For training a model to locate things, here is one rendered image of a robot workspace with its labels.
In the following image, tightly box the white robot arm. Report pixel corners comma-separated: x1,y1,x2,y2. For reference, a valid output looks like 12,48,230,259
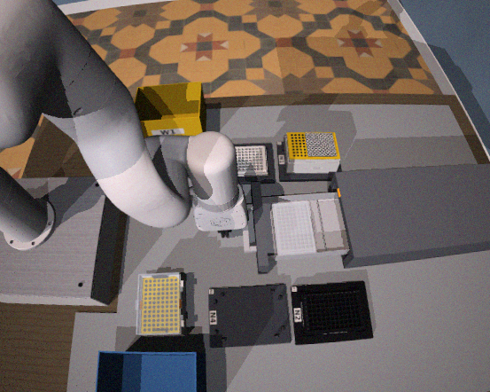
0,0,239,251

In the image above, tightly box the yellow open bin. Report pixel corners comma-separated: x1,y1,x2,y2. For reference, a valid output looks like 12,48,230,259
134,82,206,137

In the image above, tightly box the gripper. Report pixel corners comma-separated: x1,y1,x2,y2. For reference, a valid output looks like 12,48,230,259
192,185,249,238

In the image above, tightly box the blue bin with label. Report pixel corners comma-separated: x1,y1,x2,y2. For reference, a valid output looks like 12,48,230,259
96,351,206,392

